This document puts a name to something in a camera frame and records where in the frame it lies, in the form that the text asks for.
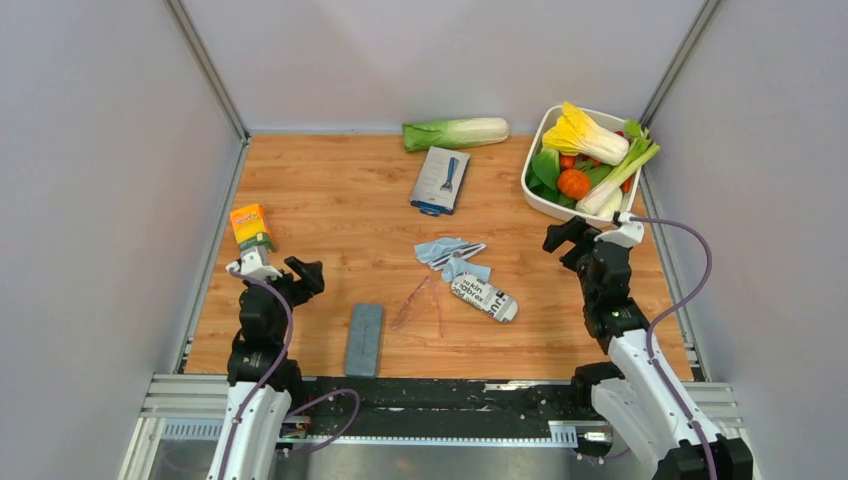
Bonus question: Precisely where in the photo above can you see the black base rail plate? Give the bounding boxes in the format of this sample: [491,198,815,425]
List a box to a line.
[303,376,605,440]

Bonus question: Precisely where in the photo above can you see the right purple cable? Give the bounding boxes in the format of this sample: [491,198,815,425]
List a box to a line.
[619,215,720,480]

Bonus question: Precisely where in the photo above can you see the green white napa cabbage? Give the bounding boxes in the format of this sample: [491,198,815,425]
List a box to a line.
[402,117,510,152]

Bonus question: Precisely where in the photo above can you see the green white leek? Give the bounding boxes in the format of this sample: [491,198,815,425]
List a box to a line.
[576,119,660,216]

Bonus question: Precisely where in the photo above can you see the grey glasses case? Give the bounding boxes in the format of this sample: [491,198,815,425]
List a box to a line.
[344,303,384,379]

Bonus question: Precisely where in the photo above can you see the grey razor package box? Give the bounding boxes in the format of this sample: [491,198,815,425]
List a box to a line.
[409,147,471,217]

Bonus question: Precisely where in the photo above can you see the newspaper print pouch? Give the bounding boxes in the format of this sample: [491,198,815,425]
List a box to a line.
[451,273,518,323]

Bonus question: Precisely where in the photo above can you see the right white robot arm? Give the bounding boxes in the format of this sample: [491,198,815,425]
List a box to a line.
[543,212,755,479]

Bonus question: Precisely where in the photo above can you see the light blue cleaning cloth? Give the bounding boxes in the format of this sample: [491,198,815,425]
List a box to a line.
[414,237,491,283]

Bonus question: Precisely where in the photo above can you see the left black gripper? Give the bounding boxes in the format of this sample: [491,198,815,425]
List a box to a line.
[243,256,325,341]

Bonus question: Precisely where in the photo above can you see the yellow white bok choy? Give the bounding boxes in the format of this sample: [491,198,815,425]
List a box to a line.
[542,102,629,166]

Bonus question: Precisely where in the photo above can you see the pink transparent sunglasses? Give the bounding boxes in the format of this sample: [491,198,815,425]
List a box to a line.
[389,276,445,339]

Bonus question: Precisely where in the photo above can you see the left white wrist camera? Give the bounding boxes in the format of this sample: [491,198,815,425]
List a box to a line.
[226,246,282,281]

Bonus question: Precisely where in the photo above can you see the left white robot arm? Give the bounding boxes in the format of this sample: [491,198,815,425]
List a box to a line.
[206,254,325,479]

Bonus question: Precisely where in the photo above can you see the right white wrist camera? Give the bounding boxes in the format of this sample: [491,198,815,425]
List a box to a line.
[595,212,645,249]

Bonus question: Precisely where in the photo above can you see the purple cable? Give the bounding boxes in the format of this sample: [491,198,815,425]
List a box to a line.
[619,215,720,480]
[215,268,362,480]

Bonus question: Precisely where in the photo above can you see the green leafy vegetable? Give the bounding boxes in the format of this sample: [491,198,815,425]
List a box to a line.
[525,147,560,203]

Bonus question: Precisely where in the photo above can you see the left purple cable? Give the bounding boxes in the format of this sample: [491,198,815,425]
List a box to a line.
[215,268,362,480]

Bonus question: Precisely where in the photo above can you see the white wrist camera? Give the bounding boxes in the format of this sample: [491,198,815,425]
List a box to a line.
[226,246,282,281]
[595,212,645,249]

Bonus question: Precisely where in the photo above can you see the white rectangular tray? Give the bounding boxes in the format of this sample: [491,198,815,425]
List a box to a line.
[521,104,625,229]

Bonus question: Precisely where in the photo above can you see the small orange pumpkin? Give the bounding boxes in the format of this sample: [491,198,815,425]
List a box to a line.
[557,168,592,200]

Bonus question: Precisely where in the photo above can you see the orange green carton box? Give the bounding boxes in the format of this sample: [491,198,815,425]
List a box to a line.
[229,203,277,252]

